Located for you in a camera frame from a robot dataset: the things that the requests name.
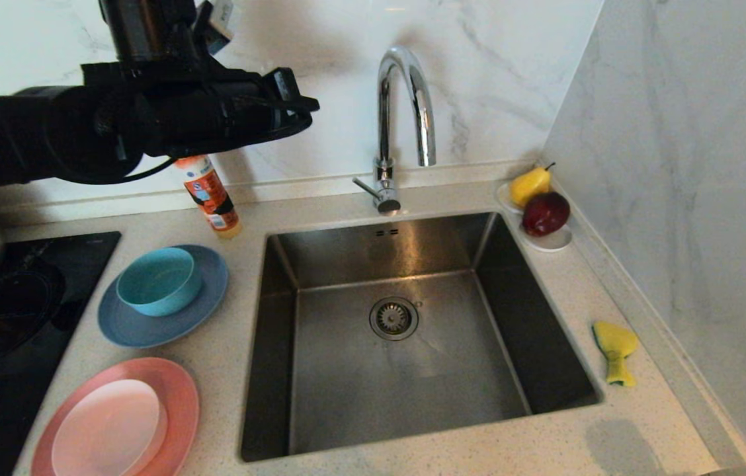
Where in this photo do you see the orange yellow-capped detergent bottle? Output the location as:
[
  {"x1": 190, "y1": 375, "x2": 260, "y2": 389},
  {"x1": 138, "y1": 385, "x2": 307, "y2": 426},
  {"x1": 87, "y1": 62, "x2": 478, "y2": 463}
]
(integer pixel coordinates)
[{"x1": 175, "y1": 155, "x2": 243, "y2": 240}]

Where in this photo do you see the chrome gooseneck faucet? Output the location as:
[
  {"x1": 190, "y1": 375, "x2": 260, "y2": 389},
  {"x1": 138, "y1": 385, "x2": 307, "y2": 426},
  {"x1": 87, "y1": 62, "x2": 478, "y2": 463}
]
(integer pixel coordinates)
[{"x1": 354, "y1": 45, "x2": 438, "y2": 216}]

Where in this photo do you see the stainless steel sink basin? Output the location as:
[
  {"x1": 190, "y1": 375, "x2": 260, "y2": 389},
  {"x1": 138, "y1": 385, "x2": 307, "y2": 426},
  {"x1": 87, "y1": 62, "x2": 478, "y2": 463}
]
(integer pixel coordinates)
[{"x1": 241, "y1": 212, "x2": 605, "y2": 462}]

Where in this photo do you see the yellow fish-shaped sponge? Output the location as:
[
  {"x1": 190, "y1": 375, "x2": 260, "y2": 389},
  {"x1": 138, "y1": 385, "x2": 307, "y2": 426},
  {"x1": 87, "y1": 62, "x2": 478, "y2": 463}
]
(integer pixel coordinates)
[{"x1": 593, "y1": 321, "x2": 640, "y2": 388}]

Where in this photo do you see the teal bowl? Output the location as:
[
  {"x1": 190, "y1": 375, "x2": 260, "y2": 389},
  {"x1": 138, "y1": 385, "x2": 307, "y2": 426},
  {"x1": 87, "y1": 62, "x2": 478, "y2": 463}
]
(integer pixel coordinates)
[{"x1": 116, "y1": 247, "x2": 204, "y2": 317}]

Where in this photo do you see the black induction cooktop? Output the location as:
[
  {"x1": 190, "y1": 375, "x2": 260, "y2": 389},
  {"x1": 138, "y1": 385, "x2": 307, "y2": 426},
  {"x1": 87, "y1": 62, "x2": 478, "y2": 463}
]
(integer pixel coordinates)
[{"x1": 0, "y1": 231, "x2": 122, "y2": 476}]

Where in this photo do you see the round metal drain strainer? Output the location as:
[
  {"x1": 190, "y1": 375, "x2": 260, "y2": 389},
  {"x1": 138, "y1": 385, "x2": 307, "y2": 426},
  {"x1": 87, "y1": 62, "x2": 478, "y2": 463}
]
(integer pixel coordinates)
[{"x1": 369, "y1": 296, "x2": 420, "y2": 341}]

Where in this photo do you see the blue plate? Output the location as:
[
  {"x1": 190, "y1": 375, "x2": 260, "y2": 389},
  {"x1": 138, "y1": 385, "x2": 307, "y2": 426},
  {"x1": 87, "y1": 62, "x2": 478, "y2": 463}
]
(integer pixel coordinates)
[{"x1": 97, "y1": 245, "x2": 229, "y2": 348}]

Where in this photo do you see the yellow pear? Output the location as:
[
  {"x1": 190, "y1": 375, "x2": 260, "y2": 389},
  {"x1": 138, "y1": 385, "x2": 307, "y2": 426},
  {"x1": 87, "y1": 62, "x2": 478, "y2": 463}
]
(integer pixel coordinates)
[{"x1": 511, "y1": 163, "x2": 557, "y2": 209}]

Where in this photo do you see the dark red apple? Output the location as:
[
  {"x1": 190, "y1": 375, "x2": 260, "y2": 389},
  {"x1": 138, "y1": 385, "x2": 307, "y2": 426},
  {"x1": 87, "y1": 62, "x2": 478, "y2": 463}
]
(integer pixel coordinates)
[{"x1": 522, "y1": 192, "x2": 572, "y2": 237}]

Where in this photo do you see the small white fruit dish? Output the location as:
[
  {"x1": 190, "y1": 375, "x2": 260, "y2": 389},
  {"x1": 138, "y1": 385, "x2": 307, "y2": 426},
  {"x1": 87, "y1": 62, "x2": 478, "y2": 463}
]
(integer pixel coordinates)
[{"x1": 496, "y1": 182, "x2": 574, "y2": 253}]

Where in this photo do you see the large salmon pink plate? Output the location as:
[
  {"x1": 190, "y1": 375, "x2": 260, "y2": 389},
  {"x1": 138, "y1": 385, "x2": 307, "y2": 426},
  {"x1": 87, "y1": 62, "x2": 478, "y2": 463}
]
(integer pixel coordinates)
[{"x1": 30, "y1": 357, "x2": 201, "y2": 476}]

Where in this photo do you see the black frying pan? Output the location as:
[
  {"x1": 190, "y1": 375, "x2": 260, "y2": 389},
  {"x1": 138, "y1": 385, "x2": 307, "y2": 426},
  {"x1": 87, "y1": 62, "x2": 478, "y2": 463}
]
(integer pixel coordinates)
[{"x1": 0, "y1": 264, "x2": 67, "y2": 371}]

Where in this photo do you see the small pale pink plate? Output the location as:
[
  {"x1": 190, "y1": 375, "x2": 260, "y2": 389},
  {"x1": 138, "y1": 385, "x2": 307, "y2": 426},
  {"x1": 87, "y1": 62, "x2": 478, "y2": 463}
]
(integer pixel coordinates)
[{"x1": 51, "y1": 378, "x2": 169, "y2": 476}]

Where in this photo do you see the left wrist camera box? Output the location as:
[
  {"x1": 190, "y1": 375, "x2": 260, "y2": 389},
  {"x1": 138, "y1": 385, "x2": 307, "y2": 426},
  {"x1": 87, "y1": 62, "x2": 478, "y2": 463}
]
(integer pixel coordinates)
[{"x1": 204, "y1": 0, "x2": 236, "y2": 42}]

